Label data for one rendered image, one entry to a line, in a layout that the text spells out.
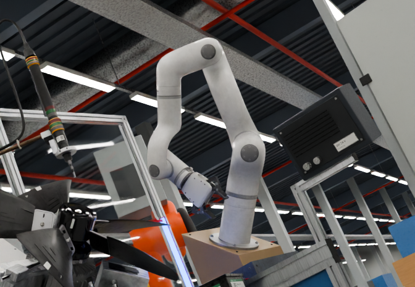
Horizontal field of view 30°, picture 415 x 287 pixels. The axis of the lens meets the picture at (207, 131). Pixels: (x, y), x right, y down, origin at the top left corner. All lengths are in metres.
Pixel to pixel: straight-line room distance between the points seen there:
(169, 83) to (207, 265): 0.69
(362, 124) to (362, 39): 1.68
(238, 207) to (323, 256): 0.56
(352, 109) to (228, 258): 0.82
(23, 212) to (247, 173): 0.86
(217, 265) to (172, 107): 0.60
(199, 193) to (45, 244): 0.83
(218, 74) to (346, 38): 1.28
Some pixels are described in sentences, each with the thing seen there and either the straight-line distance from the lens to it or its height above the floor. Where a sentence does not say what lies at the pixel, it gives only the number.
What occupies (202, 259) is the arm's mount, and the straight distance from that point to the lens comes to 2.92.
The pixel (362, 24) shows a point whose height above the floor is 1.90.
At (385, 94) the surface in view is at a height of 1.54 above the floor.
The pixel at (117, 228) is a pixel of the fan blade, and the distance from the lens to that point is 2.59.
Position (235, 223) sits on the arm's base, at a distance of 2.88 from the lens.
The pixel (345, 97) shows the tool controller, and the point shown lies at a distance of 2.33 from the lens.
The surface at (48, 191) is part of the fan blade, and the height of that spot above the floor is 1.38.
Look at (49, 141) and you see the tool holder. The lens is 2.59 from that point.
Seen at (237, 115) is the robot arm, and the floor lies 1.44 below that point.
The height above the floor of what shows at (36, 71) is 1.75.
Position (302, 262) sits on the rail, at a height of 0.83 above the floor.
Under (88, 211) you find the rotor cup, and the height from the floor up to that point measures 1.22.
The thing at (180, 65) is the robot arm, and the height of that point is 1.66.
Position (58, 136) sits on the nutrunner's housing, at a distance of 2.58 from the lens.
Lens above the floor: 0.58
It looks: 17 degrees up
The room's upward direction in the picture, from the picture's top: 24 degrees counter-clockwise
